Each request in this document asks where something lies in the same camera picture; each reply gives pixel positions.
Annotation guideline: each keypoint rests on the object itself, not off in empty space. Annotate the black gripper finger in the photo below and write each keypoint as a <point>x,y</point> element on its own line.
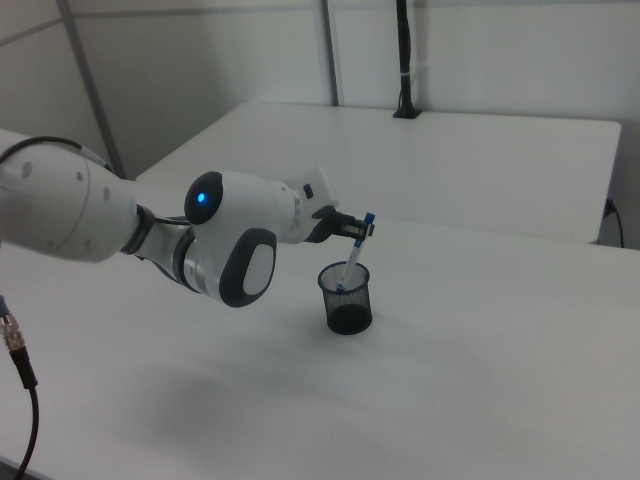
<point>359,218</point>
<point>356,231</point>

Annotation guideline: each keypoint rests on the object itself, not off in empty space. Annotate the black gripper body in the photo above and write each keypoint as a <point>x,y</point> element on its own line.
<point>327,225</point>

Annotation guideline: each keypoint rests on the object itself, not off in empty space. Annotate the blue white marker pen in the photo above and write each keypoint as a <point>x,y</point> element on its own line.
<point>352,260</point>

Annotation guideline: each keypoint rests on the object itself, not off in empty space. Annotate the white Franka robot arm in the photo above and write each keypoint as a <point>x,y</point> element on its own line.
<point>235,235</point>

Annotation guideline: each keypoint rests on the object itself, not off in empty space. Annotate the black mesh pen cup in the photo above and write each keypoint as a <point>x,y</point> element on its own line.
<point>350,307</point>

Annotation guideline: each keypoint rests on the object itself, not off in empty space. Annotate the white background table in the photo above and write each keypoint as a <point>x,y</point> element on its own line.
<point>425,170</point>

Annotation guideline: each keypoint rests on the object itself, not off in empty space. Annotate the black pole with clamp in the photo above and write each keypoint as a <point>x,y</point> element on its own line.
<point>404,60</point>

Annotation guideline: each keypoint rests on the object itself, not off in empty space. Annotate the upright grey partition post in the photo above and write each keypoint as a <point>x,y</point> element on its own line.
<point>332,50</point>

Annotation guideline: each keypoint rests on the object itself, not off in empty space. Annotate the slanted grey partition post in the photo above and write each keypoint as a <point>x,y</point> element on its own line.
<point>90,80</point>

